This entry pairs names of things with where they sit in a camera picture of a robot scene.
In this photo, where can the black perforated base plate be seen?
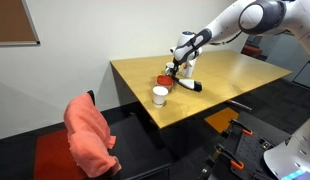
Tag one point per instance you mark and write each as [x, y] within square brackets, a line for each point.
[251, 150]

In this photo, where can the grey metal bar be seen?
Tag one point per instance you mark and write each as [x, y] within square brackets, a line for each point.
[239, 106]

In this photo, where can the black orange clamp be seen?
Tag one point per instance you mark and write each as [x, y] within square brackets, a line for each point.
[236, 164]
[246, 132]

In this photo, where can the brown cork board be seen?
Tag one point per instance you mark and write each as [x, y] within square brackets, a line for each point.
[13, 20]

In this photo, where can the black chair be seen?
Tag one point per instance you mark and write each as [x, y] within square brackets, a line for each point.
[135, 143]

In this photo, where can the salmon pink towel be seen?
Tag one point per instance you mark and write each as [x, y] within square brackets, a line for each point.
[88, 133]

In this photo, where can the white green ceramic mug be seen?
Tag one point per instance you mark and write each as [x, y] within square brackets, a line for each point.
[169, 68]

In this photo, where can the white paper cup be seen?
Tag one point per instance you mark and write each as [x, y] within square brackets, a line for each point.
[160, 96]

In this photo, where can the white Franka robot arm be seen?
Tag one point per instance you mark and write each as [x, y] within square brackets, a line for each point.
[261, 16]

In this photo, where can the white black hand brush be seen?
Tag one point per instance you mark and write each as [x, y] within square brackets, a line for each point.
[188, 84]

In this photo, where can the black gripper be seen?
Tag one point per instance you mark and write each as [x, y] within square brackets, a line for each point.
[176, 64]

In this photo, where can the red upholstered bench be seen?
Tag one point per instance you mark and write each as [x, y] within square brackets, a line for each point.
[251, 51]

